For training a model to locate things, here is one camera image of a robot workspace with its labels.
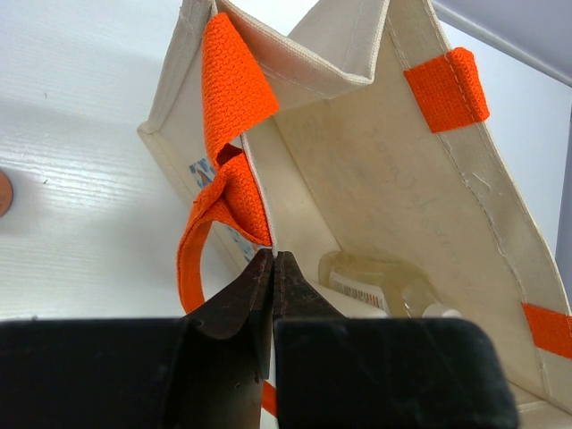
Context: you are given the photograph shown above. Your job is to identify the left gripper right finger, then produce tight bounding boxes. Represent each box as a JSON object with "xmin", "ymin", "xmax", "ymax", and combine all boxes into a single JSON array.
[{"xmin": 273, "ymin": 252, "xmax": 518, "ymax": 428}]

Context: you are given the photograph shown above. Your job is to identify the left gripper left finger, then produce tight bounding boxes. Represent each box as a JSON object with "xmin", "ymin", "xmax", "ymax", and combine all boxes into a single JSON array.
[{"xmin": 1, "ymin": 250, "xmax": 273, "ymax": 428}]

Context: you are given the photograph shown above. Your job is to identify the yellow liquid clear bottle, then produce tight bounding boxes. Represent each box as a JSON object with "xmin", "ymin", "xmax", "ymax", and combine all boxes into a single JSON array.
[{"xmin": 318, "ymin": 251, "xmax": 461, "ymax": 318}]

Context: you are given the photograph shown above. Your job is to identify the canvas bag with orange handles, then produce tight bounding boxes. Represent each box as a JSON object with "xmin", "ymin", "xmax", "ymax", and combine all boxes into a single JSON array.
[{"xmin": 138, "ymin": 1, "xmax": 571, "ymax": 428}]

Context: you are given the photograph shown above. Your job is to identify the orange bottle blue cap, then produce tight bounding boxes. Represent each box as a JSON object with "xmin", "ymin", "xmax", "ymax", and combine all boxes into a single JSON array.
[{"xmin": 0, "ymin": 171, "xmax": 13, "ymax": 217}]

